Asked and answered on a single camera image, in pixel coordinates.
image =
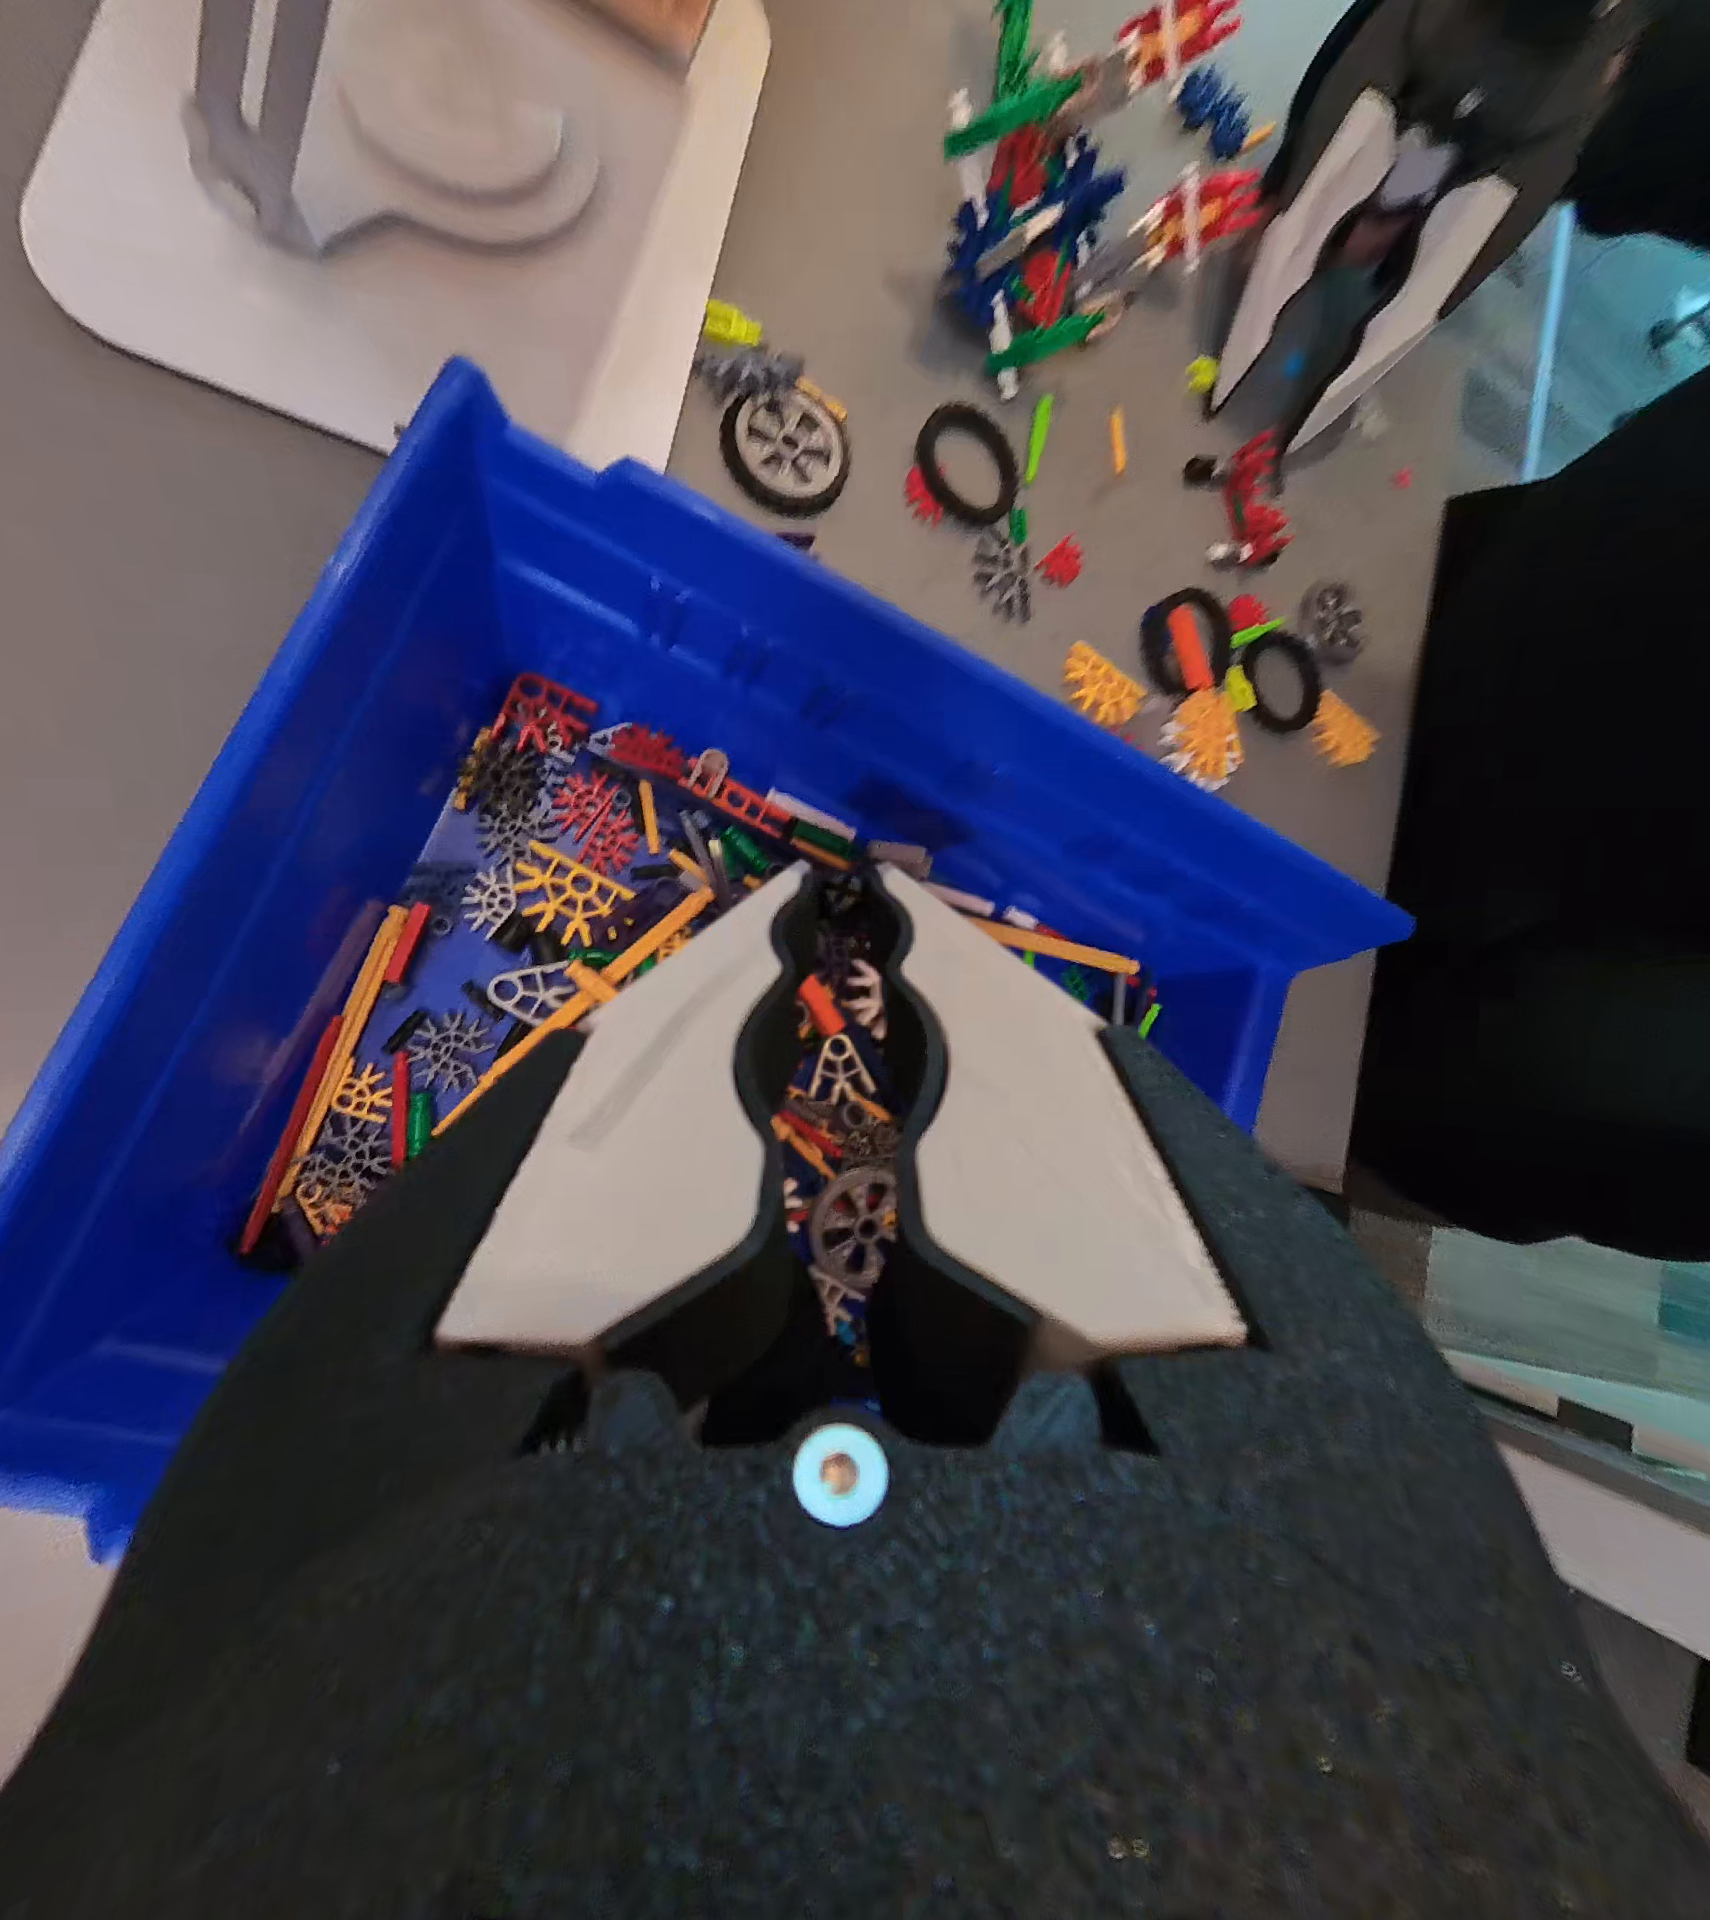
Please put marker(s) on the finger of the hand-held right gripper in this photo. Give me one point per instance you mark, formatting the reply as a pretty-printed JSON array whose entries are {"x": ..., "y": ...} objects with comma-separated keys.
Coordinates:
[
  {"x": 1455, "y": 255},
  {"x": 1312, "y": 210}
]

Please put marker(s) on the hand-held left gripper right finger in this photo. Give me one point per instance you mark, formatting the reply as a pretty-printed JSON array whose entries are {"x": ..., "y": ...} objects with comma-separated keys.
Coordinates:
[{"x": 1050, "y": 1171}]

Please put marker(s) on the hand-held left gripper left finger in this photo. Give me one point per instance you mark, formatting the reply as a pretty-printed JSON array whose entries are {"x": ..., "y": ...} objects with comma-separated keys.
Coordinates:
[{"x": 644, "y": 1171}]

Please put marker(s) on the red connector rod assembly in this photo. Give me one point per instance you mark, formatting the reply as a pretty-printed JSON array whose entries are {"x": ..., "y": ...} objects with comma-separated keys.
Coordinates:
[{"x": 1253, "y": 495}]

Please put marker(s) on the pile of construction toy pieces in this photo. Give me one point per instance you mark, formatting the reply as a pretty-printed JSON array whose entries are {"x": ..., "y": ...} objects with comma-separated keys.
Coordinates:
[{"x": 570, "y": 885}]

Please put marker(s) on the blue plastic bin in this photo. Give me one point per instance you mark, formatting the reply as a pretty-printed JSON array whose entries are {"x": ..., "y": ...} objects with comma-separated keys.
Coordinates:
[{"x": 121, "y": 1200}]

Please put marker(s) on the blue snowflake connector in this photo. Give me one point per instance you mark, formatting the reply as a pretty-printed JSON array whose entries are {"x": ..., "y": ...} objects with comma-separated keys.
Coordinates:
[{"x": 1214, "y": 105}]

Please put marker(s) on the yellow clip connector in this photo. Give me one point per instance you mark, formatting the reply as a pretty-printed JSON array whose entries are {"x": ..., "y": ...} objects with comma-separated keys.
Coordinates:
[
  {"x": 1239, "y": 686},
  {"x": 1203, "y": 370},
  {"x": 732, "y": 320}
]

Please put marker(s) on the multicolour construction toy model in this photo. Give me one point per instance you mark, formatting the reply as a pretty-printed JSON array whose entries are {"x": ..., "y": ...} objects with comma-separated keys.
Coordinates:
[{"x": 1034, "y": 224}]

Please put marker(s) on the lime green rod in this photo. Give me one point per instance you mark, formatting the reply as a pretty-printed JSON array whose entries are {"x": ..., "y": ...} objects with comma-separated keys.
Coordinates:
[
  {"x": 1041, "y": 434},
  {"x": 1253, "y": 633}
]

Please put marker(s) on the grey spoked wheel hub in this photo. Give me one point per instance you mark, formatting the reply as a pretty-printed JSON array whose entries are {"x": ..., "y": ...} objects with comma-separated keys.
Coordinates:
[{"x": 1332, "y": 618}]

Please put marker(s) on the red snowflake connector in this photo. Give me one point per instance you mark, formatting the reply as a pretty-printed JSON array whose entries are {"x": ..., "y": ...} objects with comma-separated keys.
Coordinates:
[{"x": 1245, "y": 608}]

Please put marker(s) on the red fan connector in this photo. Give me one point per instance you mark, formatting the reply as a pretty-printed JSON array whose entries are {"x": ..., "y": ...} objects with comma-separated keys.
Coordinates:
[{"x": 1058, "y": 563}]

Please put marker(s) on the orange ladder piece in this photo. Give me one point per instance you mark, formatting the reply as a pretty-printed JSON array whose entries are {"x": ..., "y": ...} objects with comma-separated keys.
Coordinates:
[{"x": 1184, "y": 645}]

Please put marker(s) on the yellow fan connector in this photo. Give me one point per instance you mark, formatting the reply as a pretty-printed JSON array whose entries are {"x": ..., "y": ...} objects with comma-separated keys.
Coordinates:
[
  {"x": 1342, "y": 731},
  {"x": 1203, "y": 735},
  {"x": 1103, "y": 683}
]

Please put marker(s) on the grey fan connector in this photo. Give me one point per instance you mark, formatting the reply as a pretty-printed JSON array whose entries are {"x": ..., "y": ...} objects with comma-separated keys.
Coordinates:
[{"x": 1002, "y": 570}]

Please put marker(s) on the small red connector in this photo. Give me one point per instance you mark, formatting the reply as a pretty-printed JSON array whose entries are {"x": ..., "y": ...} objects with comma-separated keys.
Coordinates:
[{"x": 922, "y": 492}]

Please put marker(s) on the grey wheel with black tire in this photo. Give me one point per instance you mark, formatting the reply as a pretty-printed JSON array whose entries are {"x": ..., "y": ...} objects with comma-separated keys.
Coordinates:
[{"x": 785, "y": 442}]

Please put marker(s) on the grey snowflake connector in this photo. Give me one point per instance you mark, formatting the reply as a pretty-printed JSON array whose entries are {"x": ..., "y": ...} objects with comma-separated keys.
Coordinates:
[{"x": 759, "y": 370}]

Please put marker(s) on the person's black clothing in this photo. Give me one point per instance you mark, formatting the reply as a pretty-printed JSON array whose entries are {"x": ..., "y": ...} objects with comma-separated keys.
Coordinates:
[{"x": 1621, "y": 825}]

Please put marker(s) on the silver monitor stand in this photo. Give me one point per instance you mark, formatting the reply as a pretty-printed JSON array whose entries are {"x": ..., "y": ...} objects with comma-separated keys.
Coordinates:
[{"x": 121, "y": 224}]

